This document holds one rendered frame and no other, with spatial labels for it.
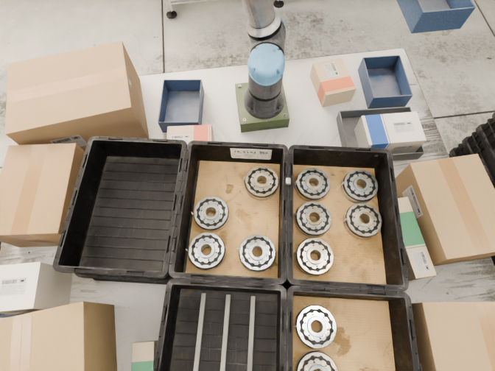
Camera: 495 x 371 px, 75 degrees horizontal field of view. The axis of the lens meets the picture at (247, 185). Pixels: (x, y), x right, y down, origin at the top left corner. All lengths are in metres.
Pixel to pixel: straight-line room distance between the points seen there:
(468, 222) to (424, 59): 1.78
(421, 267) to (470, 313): 0.16
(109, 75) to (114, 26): 1.65
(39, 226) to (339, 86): 1.11
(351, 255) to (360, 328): 0.19
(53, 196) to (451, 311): 1.14
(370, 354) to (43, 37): 2.86
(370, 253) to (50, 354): 0.87
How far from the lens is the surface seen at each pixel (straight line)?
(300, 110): 1.33
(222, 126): 1.28
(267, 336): 0.94
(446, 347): 0.98
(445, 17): 1.15
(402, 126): 1.27
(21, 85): 1.37
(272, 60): 1.08
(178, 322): 0.95
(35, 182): 1.19
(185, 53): 2.55
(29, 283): 1.07
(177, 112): 1.34
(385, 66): 1.54
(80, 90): 1.26
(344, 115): 1.32
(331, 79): 1.34
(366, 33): 2.76
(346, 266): 0.98
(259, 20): 1.11
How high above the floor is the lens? 1.76
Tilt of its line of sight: 67 degrees down
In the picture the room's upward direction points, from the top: 2 degrees counter-clockwise
